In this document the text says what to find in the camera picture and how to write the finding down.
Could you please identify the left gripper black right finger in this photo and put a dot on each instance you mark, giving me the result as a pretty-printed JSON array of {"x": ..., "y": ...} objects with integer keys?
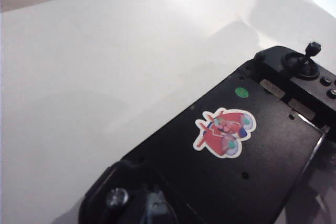
[{"x": 158, "y": 211}]

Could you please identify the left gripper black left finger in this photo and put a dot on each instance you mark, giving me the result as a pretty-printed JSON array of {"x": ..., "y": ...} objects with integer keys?
[{"x": 139, "y": 211}]

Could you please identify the black remote control with sticker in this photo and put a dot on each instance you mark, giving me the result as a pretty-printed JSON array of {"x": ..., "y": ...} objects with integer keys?
[{"x": 223, "y": 155}]

